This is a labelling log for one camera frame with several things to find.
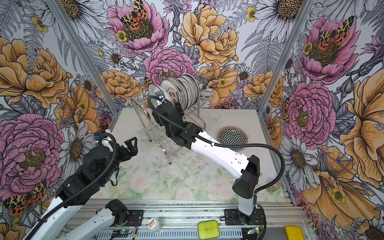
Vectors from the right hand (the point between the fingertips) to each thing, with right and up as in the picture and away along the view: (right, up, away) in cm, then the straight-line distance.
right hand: (166, 109), depth 70 cm
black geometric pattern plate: (+38, -14, +35) cm, 54 cm away
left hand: (-16, -17, -3) cm, 23 cm away
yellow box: (+60, -58, +1) cm, 83 cm away
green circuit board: (-20, -57, +1) cm, 61 cm away
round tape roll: (-4, -49, -6) cm, 50 cm away
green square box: (+19, -56, 0) cm, 59 cm away
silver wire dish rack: (-13, -15, +37) cm, 42 cm away
